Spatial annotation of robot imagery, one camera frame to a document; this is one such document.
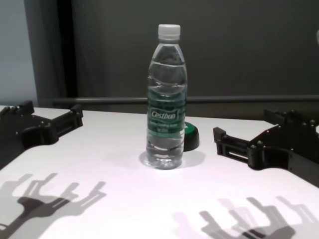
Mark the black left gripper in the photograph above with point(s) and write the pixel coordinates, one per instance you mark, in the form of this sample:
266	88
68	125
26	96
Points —
22	137

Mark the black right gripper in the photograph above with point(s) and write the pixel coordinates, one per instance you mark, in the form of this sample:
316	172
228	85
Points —
294	152

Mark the clear water bottle green label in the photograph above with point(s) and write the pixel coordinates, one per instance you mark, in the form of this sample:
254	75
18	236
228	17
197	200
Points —
165	137

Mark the green button black base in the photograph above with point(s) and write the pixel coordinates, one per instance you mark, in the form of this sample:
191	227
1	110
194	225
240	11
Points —
192	139

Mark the dark vertical column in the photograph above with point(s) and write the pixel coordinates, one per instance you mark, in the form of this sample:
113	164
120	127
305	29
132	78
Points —
61	49

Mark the grey horizontal rail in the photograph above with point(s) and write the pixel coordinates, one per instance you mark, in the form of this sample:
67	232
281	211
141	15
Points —
104	100

